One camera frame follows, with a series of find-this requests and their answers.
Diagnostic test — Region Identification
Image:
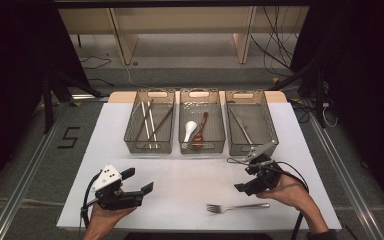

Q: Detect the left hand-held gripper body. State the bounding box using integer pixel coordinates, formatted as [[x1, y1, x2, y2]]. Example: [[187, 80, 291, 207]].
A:
[[90, 164, 145, 212]]

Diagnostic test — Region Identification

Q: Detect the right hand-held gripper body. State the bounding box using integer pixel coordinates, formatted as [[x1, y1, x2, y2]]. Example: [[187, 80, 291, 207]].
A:
[[244, 140, 284, 195]]

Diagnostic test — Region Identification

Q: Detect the metal fork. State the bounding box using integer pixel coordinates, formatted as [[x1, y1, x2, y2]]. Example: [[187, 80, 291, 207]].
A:
[[205, 202, 271, 215]]

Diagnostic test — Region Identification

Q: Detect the smoky clear plastic bin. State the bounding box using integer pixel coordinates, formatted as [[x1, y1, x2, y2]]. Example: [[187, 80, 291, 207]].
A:
[[224, 89, 280, 157], [123, 88, 176, 155], [178, 88, 227, 155]]

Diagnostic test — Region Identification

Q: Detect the metal table knife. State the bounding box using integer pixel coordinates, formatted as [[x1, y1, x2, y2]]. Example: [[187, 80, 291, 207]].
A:
[[228, 107, 256, 151]]

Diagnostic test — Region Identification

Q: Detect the white chopstick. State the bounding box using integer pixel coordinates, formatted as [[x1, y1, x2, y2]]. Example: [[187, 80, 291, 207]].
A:
[[141, 101, 152, 149]]

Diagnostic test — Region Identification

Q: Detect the brown wooden chopstick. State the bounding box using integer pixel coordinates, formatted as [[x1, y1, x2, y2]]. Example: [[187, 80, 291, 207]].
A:
[[146, 106, 174, 142], [134, 99, 155, 142]]

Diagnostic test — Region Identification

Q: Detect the brown wooden spoon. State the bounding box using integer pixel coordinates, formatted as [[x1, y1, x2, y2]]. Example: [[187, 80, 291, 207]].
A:
[[193, 111, 210, 148]]

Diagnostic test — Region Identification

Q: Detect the white ceramic spoon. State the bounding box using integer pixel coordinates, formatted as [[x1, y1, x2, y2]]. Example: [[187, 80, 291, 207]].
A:
[[181, 120, 198, 149]]

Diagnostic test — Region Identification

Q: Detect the person's left hand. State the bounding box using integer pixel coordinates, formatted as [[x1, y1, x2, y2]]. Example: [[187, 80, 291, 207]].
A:
[[83, 203, 137, 240]]

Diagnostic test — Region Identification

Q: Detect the person's right hand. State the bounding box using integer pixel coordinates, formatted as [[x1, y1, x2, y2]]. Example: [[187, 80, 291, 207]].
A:
[[255, 174, 315, 213]]

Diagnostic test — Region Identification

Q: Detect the black metal stand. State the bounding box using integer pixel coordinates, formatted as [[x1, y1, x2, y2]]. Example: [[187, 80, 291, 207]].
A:
[[268, 59, 326, 129], [41, 71, 104, 134]]

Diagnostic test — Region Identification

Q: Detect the black curtain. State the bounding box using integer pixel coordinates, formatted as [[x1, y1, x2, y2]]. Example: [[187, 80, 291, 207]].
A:
[[291, 0, 384, 221], [0, 0, 91, 204]]

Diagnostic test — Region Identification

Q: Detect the beige wooden bench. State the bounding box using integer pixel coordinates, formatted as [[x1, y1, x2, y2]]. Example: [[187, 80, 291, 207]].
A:
[[59, 5, 311, 66]]

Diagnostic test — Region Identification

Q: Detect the right hand-held gripper cable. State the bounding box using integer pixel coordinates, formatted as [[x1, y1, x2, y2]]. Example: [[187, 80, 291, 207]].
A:
[[227, 156, 310, 240]]

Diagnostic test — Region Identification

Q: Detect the hand-held gripper cable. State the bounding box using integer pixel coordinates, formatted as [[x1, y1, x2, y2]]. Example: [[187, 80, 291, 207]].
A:
[[79, 171, 103, 234], [227, 156, 310, 240]]

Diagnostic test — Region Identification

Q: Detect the left hand-held gripper cable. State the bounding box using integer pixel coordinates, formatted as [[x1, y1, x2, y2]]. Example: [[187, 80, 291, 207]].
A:
[[79, 171, 103, 234]]

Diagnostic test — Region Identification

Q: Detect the aluminium floor rail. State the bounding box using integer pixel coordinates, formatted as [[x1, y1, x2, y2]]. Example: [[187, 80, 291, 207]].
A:
[[308, 113, 384, 240], [0, 94, 109, 240]]

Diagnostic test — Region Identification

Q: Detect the white plug with cable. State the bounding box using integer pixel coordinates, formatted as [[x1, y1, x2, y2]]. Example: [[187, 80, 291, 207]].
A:
[[321, 101, 338, 128]]

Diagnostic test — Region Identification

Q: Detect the white floor cable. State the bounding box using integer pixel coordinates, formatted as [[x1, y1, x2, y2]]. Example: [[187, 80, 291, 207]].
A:
[[123, 63, 148, 88]]

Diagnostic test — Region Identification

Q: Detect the black floor cable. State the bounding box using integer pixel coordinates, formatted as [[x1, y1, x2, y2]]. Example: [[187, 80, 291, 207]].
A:
[[80, 55, 114, 88]]

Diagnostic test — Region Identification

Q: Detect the bundle of black cables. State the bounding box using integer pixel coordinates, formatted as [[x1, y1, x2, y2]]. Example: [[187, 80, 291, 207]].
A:
[[249, 6, 301, 71]]

